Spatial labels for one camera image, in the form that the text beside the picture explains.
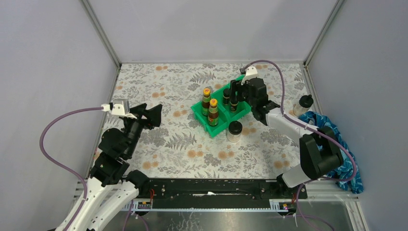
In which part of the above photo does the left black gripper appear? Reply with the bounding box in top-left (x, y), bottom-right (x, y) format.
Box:
top-left (124, 103), bottom-right (164, 158)

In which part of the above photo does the small black cap spice jar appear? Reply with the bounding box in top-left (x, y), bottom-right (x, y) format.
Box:
top-left (222, 88), bottom-right (230, 106)

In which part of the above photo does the yellow cap sauce bottle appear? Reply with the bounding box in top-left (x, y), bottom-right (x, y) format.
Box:
top-left (201, 88), bottom-right (211, 116)

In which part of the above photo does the green cap chili sauce bottle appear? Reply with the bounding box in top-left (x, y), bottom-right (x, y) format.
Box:
top-left (207, 99), bottom-right (219, 127)

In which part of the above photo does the large clear black lid jar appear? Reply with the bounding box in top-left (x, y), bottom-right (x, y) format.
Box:
top-left (227, 121), bottom-right (243, 143)

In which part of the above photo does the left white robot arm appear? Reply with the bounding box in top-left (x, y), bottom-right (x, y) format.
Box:
top-left (39, 99), bottom-right (163, 231)

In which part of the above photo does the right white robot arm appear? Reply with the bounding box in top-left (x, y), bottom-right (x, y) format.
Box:
top-left (229, 78), bottom-right (344, 198)

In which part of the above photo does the green bin near section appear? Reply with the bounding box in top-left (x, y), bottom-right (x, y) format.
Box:
top-left (191, 96), bottom-right (231, 138)

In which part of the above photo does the floral table mat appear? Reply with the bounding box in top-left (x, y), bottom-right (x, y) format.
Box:
top-left (113, 64), bottom-right (299, 179)

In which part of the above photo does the right clear black lid jar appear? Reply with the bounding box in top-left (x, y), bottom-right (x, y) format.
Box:
top-left (293, 94), bottom-right (314, 117)

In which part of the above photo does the blue patterned cloth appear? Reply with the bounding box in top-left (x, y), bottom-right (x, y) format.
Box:
top-left (294, 111), bottom-right (364, 194)

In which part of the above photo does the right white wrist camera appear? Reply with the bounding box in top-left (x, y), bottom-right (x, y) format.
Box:
top-left (241, 66), bottom-right (258, 85)

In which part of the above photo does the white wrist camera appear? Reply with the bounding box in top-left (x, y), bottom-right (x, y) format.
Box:
top-left (241, 66), bottom-right (258, 85)
top-left (101, 99), bottom-right (137, 119)

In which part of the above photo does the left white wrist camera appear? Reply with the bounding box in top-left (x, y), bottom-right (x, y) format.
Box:
top-left (101, 99), bottom-right (137, 119)

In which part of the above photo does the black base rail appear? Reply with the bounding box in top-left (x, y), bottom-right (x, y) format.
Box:
top-left (134, 178), bottom-right (308, 205)

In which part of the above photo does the white slotted cable duct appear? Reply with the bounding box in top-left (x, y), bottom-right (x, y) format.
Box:
top-left (122, 197), bottom-right (288, 212)

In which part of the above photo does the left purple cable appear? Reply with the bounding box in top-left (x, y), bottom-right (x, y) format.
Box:
top-left (39, 107), bottom-right (151, 231)

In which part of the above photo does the purple cable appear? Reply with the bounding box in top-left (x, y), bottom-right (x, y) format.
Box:
top-left (243, 60), bottom-right (358, 231)
top-left (39, 107), bottom-right (151, 231)

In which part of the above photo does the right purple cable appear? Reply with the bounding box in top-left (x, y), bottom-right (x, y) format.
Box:
top-left (243, 60), bottom-right (358, 231)

